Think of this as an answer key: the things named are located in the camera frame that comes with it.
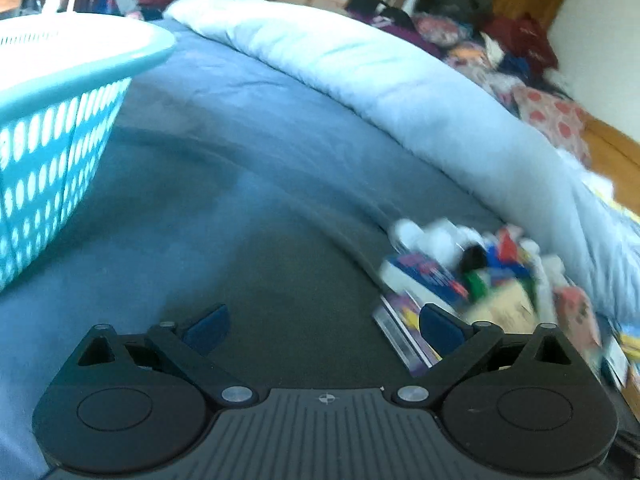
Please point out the tan cardboard box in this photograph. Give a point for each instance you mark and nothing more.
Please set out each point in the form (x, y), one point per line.
(505, 305)

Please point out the black cloth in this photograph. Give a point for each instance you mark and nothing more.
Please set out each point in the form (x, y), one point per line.
(375, 2)

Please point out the pink packet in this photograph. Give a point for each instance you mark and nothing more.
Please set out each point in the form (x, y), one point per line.
(577, 317)

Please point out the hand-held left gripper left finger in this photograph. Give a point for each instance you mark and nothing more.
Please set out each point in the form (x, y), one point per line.
(207, 327)

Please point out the white crumpled cloth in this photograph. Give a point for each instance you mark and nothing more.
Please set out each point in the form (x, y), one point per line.
(435, 237)

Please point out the light blue quilt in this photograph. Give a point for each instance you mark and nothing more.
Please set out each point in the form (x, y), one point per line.
(425, 110)

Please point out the blue and red box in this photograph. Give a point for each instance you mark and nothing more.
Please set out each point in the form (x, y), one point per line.
(425, 275)

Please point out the red cloth bag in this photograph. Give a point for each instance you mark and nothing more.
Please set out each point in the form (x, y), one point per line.
(525, 42)

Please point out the purple flat packet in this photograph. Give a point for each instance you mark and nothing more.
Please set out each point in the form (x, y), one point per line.
(400, 332)

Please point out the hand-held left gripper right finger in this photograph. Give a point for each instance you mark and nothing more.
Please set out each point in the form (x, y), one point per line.
(442, 330)

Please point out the light blue plastic basket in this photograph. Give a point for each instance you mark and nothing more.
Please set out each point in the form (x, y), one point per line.
(60, 110)

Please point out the pile of colourful clothes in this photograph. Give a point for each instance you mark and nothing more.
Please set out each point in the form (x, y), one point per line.
(480, 57)

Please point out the pink dotted pillow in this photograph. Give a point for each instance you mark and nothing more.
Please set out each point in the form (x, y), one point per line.
(555, 120)

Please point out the blue bed sheet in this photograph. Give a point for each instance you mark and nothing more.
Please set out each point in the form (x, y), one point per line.
(240, 185)

